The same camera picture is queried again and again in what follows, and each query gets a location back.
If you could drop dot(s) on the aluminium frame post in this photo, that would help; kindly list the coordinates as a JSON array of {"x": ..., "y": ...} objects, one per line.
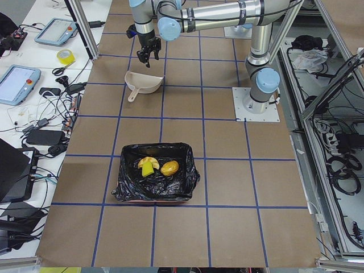
[{"x": 79, "y": 18}]

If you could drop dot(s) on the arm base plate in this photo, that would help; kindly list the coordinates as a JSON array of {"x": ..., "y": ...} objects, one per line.
[
  {"x": 237, "y": 32},
  {"x": 248, "y": 110}
]

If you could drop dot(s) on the pale curved squash slice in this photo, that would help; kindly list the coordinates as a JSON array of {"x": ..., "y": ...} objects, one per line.
[{"x": 153, "y": 161}]

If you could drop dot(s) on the upper teach pendant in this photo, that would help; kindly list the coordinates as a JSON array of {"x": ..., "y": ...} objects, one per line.
[{"x": 57, "y": 32}]

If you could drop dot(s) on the black power adapter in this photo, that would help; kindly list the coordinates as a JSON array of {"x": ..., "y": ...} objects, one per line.
[{"x": 45, "y": 137}]

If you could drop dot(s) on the green yellow sponge piece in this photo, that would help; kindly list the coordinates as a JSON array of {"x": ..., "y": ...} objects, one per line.
[{"x": 147, "y": 169}]

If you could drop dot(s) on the beige plastic dustpan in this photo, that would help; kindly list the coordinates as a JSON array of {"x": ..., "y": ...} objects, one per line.
[{"x": 141, "y": 84}]

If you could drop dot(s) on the yellow tape roll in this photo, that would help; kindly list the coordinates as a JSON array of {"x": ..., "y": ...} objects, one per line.
[{"x": 65, "y": 56}]

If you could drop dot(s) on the black scissors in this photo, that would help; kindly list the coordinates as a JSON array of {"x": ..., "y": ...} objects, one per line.
[{"x": 59, "y": 71}]

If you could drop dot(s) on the orange potato toy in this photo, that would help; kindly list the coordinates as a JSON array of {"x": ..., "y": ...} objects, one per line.
[{"x": 170, "y": 168}]

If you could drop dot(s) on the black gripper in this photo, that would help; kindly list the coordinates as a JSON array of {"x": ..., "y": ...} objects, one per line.
[{"x": 147, "y": 40}]

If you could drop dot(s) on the lower teach pendant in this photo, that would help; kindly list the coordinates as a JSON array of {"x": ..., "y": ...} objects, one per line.
[{"x": 17, "y": 83}]

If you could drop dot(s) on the black trash bag bin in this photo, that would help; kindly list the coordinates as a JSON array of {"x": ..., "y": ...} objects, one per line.
[{"x": 131, "y": 186}]

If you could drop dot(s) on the teach pendant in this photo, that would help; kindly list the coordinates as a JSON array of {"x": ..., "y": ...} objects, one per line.
[
  {"x": 17, "y": 83},
  {"x": 57, "y": 32}
]

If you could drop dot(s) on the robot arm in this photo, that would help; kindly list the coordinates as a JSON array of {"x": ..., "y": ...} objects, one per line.
[{"x": 264, "y": 23}]

